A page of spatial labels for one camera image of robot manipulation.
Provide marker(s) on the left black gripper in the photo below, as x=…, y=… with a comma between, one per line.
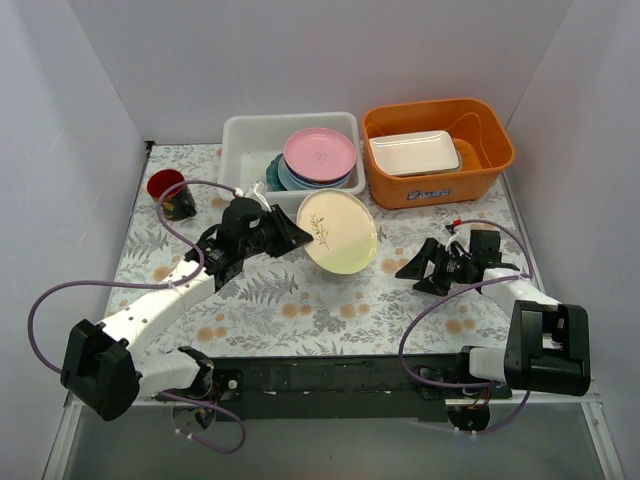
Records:
x=278, y=230

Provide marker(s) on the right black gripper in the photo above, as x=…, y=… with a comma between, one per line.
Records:
x=439, y=268

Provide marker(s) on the teal scalloped plate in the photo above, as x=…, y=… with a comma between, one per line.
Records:
x=272, y=177

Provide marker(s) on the cream round plate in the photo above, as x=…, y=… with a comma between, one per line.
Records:
x=343, y=230

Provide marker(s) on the pale peach bottom plate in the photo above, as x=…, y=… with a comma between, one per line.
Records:
x=282, y=186

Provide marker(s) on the white deep plate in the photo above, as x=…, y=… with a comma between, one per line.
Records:
x=287, y=184

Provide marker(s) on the pink round plate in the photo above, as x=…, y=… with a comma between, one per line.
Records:
x=320, y=154

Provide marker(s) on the blue round plate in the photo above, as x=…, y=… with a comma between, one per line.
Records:
x=301, y=179

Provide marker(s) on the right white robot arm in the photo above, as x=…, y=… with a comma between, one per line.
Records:
x=547, y=347

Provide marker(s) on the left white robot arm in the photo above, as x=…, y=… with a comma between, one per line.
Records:
x=145, y=325

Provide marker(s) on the white plastic bin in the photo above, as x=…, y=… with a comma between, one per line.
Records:
x=250, y=143

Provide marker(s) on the floral patterned table mat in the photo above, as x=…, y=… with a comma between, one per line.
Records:
x=289, y=305

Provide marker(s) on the red and black mug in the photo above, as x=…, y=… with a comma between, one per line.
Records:
x=177, y=203

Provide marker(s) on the white rectangular tray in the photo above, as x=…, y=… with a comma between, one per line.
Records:
x=419, y=153

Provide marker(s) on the orange plastic tub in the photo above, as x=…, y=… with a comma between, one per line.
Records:
x=477, y=134

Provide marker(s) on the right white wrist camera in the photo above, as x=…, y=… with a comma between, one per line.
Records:
x=455, y=244

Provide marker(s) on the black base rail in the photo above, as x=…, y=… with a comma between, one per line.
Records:
x=270, y=388

